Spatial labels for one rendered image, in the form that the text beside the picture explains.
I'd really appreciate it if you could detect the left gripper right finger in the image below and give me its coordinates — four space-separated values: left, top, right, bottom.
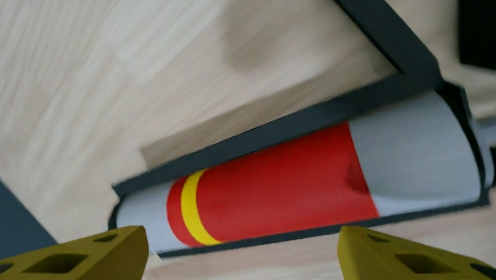
337 226 496 280

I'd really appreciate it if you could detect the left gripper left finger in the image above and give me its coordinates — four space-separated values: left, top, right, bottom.
0 225 149 280

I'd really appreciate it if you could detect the red and grey cartridge tube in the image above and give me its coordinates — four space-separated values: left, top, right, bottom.
116 89 481 256

